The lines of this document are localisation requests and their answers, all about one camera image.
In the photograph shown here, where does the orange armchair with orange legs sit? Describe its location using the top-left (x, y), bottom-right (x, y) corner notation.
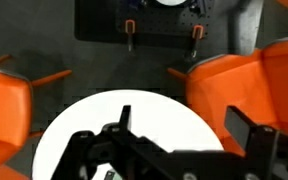
top-left (0, 54), bottom-right (73, 180)

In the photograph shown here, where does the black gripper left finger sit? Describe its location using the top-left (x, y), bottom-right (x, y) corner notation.
top-left (118, 104), bottom-right (133, 134)

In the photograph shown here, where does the orange armchair with grey trim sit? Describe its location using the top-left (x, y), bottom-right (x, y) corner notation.
top-left (167, 33), bottom-right (288, 158)

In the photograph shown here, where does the orange black bar clamp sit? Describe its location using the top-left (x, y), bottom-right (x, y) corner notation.
top-left (188, 24), bottom-right (205, 61)
top-left (124, 19), bottom-right (137, 53)

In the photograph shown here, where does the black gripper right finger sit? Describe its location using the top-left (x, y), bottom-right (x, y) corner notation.
top-left (224, 105), bottom-right (258, 153)

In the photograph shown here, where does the grey metal stand leg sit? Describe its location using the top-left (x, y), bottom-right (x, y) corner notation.
top-left (229, 0), bottom-right (264, 56)

